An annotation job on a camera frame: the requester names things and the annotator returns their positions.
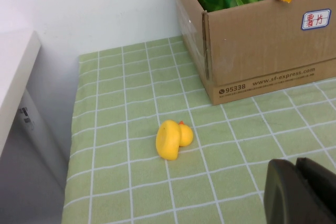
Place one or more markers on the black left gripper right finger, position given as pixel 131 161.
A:
pixel 323 192

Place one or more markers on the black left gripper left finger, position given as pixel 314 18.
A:
pixel 283 197

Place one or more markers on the yellow rubber duck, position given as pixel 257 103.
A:
pixel 168 140

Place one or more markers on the cardboard box with chips label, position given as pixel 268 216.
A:
pixel 262 51

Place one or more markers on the green checkered tablecloth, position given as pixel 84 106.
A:
pixel 118 129

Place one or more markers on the white side cabinet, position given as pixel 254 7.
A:
pixel 15 72

